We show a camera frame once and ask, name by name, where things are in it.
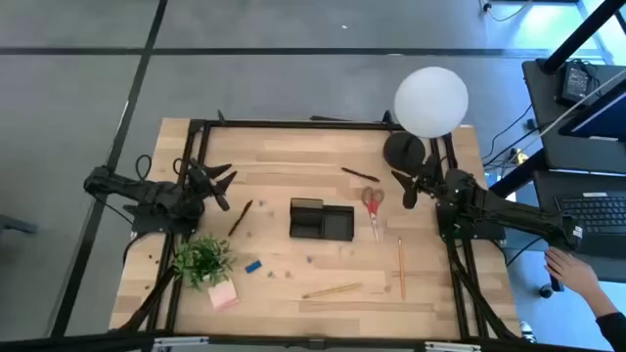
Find green potted plant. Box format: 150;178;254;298
173;234;236;290

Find black keyboard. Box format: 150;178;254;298
554;192;626;259

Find orange pencil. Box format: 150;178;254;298
397;237;407;301

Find pink sticky note pad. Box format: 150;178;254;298
207;279;241;312

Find yellow pencil green ferrule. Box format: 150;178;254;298
301;282;364;300

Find black aluminium table frame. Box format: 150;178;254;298
110;110;523;343

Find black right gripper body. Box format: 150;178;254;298
413;154;444;198

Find dark computer monitor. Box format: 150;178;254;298
559;77;626;142

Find person's forearm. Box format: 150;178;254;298
586;292;626;352

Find black power box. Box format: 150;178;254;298
556;59;599;107

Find black mesh desk organizer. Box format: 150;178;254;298
289;198;355;242

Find red-handled scissors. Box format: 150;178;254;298
361;186;385;243

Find black pen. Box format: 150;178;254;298
340;166;380;184

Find black side desk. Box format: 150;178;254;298
521;58;626;175

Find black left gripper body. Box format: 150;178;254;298
185;158;220;201

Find dark brown pen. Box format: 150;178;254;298
227;198;254;238

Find black bar silver brackets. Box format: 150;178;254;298
0;330;626;352

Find office chair base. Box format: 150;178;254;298
0;213;39;236

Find person's hand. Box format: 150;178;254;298
543;246;604;305

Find black keyboard desk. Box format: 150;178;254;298
531;169;626;284

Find black rig post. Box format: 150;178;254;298
541;0;626;75

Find white globe desk lamp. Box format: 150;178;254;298
382;66;470;172

